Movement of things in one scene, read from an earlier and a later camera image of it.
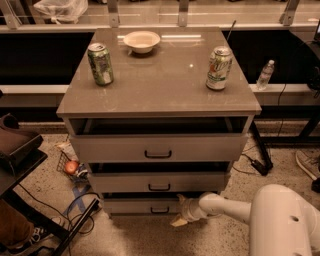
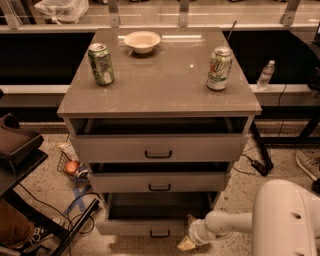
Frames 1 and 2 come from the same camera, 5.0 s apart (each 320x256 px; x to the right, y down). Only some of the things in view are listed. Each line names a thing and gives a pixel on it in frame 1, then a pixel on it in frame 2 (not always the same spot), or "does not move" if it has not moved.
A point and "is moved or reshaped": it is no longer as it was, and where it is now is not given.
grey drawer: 142,206 is moved or reshaped
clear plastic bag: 66,11 does not move
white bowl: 142,41 does not move
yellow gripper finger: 178,221 to 186,244
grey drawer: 160,139 does not move
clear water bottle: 265,75 does not move
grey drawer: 161,177 does not move
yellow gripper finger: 182,198 to 190,218
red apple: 71,167 does not move
